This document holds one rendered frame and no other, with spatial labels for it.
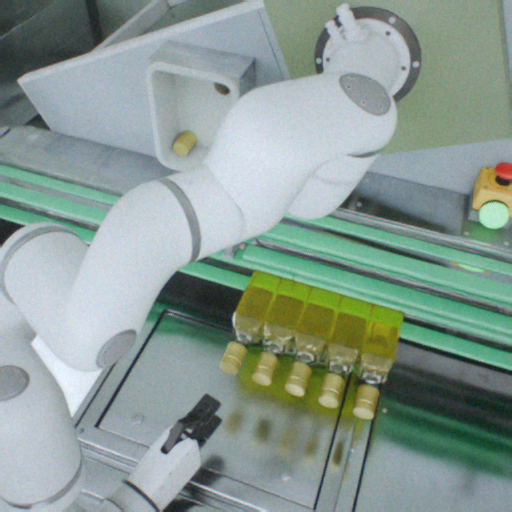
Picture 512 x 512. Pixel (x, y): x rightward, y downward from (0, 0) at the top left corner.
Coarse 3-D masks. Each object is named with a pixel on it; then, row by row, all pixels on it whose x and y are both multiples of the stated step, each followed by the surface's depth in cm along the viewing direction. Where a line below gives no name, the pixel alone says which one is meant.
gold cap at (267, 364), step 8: (264, 352) 90; (264, 360) 88; (272, 360) 89; (256, 368) 88; (264, 368) 87; (272, 368) 88; (256, 376) 88; (264, 376) 87; (272, 376) 88; (264, 384) 89
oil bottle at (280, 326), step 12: (288, 288) 97; (300, 288) 98; (276, 300) 96; (288, 300) 96; (300, 300) 96; (276, 312) 94; (288, 312) 94; (300, 312) 94; (264, 324) 92; (276, 324) 92; (288, 324) 92; (264, 336) 92; (276, 336) 91; (288, 336) 91; (288, 348) 93
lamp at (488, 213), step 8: (496, 200) 88; (480, 208) 89; (488, 208) 87; (496, 208) 87; (504, 208) 87; (480, 216) 89; (488, 216) 87; (496, 216) 87; (504, 216) 87; (488, 224) 88; (496, 224) 88
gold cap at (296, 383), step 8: (296, 368) 88; (304, 368) 88; (288, 376) 87; (296, 376) 86; (304, 376) 87; (288, 384) 86; (296, 384) 85; (304, 384) 86; (288, 392) 88; (296, 392) 87; (304, 392) 86
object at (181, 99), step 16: (160, 64) 90; (160, 80) 95; (176, 80) 100; (192, 80) 98; (208, 80) 89; (224, 80) 88; (160, 96) 97; (176, 96) 102; (192, 96) 101; (208, 96) 100; (224, 96) 99; (160, 112) 99; (176, 112) 105; (192, 112) 104; (208, 112) 102; (224, 112) 101; (160, 128) 101; (176, 128) 107; (192, 128) 106; (208, 128) 105; (160, 144) 103; (208, 144) 108; (160, 160) 106; (176, 160) 106; (192, 160) 106
